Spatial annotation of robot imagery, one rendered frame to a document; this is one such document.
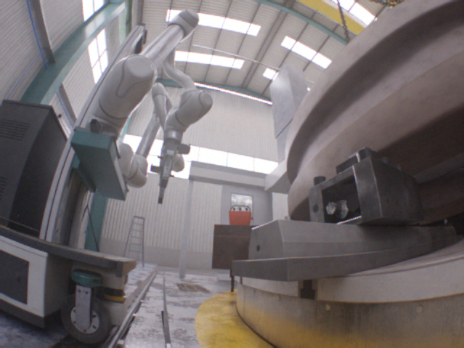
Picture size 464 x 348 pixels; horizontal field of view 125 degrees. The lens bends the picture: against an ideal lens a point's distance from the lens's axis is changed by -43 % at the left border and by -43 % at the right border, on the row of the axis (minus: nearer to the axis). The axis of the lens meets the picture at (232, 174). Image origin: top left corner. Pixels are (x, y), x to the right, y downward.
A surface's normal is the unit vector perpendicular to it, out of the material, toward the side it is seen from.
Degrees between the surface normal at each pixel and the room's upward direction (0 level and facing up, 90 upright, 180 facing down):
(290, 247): 90
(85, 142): 90
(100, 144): 90
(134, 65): 96
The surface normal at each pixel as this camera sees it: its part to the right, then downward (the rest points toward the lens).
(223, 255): -0.03, -0.42
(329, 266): 0.36, -0.38
